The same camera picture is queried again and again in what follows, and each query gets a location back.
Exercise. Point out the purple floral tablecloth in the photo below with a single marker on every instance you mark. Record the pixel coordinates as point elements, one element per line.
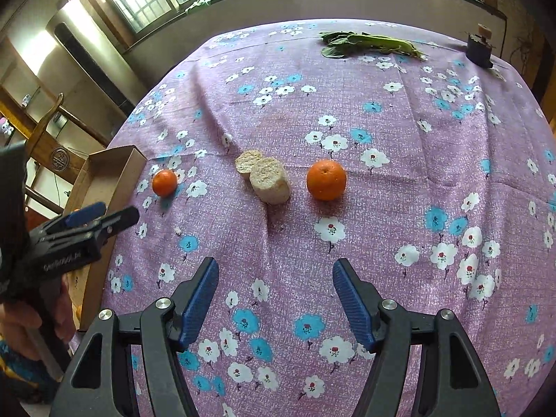
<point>391,117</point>

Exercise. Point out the small dark box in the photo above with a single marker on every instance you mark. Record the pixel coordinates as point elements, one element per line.
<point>480,50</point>

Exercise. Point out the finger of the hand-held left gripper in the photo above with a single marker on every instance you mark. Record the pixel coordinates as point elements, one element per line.
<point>117,222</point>
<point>87,213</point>

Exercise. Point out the wooden chair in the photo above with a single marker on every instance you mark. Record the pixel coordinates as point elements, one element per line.
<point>47,126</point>

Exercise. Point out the tall white appliance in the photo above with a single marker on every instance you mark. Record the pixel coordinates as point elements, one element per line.
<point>87,39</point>

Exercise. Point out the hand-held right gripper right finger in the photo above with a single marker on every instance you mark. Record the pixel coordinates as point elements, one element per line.
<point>354,304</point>

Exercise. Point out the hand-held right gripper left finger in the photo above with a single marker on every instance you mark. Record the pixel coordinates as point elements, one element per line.
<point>197,304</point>

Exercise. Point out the large orange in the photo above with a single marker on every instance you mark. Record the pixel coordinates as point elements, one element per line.
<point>326,180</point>

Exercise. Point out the person's left hand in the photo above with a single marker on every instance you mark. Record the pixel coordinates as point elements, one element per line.
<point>26,325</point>

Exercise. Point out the small tangerine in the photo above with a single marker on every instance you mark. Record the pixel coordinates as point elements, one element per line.
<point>164,182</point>

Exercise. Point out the green leafy vegetable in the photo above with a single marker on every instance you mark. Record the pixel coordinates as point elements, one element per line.
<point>369,43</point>

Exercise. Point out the brown cardboard box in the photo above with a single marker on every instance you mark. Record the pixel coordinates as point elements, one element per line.
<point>104,173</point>

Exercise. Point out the white sugarcane piece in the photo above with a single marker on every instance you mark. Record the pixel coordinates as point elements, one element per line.
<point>271,182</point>
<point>247,161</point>

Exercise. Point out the green rag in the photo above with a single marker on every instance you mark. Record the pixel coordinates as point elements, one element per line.
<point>197,5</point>

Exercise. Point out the dark patterned clothing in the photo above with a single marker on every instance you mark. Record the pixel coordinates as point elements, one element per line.
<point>17,369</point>

